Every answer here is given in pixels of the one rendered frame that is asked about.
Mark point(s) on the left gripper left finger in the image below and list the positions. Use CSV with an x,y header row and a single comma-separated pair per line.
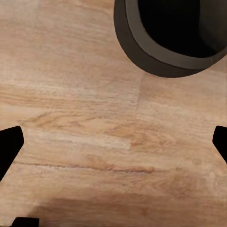
x,y
11,141

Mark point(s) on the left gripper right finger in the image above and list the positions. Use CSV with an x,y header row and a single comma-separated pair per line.
x,y
220,140

